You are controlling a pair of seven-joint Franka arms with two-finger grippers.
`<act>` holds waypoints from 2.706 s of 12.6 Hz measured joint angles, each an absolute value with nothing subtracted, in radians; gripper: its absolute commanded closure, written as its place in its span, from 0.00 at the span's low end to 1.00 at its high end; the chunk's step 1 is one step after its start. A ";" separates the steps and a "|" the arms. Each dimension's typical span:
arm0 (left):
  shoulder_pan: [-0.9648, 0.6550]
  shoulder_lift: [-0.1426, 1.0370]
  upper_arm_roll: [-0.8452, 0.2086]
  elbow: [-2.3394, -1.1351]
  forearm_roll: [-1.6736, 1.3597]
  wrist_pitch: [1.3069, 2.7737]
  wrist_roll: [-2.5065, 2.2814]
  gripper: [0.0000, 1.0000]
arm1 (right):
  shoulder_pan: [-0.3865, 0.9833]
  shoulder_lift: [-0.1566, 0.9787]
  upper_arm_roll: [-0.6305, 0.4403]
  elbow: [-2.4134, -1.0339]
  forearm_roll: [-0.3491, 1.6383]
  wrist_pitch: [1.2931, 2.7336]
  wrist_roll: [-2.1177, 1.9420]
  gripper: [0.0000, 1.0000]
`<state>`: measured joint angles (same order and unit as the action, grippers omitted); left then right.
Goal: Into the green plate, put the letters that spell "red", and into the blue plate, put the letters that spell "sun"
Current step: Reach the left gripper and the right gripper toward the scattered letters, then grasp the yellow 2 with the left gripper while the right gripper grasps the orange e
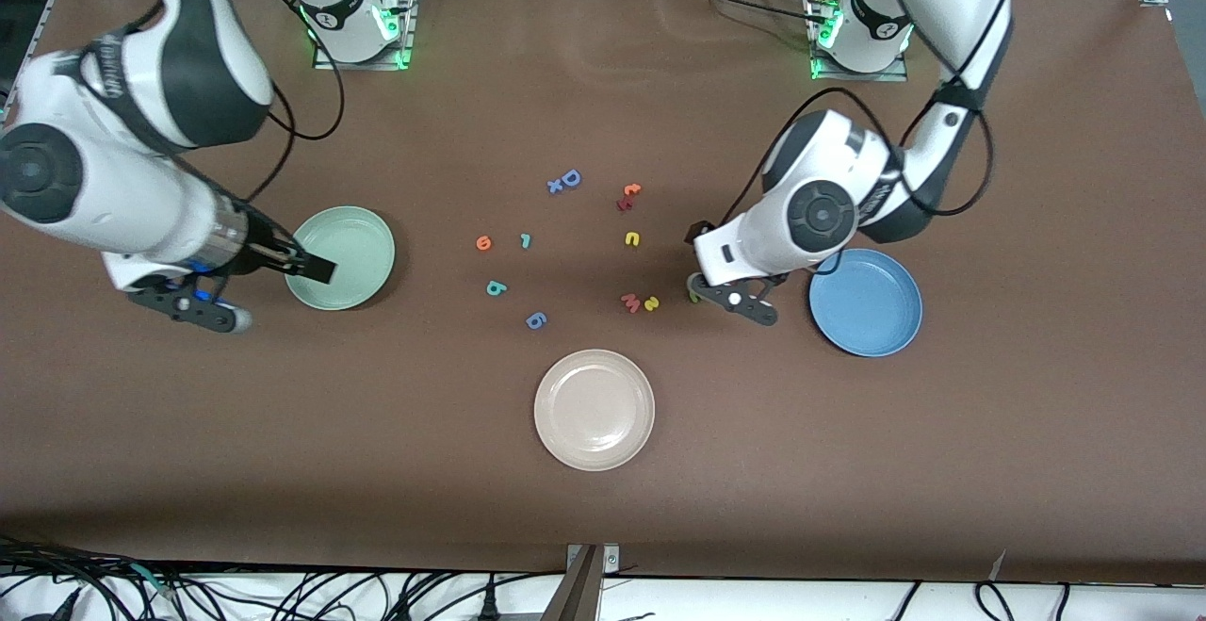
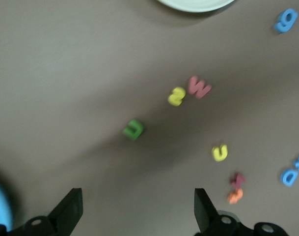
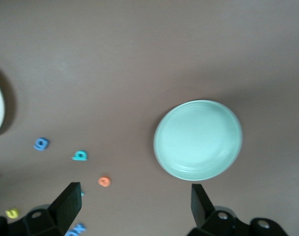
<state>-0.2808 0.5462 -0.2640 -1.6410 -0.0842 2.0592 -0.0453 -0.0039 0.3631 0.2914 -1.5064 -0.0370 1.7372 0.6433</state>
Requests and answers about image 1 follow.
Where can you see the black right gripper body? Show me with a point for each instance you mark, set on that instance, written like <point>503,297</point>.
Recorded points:
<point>261,242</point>

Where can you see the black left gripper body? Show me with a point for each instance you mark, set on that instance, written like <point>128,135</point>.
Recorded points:
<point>700,229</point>

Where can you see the teal foam letter b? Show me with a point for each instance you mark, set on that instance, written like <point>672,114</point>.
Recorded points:
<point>494,288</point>

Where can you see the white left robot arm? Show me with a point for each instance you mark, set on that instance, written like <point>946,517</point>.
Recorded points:
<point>810,159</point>

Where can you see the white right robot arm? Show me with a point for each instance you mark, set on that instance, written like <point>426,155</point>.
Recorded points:
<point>141,197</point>

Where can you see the mint green plate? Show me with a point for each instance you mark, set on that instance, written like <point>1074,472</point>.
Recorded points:
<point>358,235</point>

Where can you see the pink foam letter w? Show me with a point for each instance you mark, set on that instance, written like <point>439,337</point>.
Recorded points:
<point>630,302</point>

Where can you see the blue foam letter D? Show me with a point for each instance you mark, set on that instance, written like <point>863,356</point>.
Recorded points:
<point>565,178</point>

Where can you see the blue plate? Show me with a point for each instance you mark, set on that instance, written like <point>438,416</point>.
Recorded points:
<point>867,315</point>

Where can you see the blue foam letter g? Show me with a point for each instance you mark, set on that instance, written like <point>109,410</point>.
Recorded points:
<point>530,319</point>

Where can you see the brown table cover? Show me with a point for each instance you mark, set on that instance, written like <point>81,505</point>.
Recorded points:
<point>283,461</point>

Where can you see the beige plate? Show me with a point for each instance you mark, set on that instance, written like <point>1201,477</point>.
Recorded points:
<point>594,409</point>

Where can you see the aluminium profile bar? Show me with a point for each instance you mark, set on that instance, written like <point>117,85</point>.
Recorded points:
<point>577,597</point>

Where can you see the small white tape tag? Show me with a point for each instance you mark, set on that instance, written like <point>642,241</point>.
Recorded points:
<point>997,566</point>

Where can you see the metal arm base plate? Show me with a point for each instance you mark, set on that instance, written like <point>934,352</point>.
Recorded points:
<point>886,77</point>
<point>411,27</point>

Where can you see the metal corner bracket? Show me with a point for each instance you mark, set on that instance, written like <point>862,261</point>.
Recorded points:
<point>611,560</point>

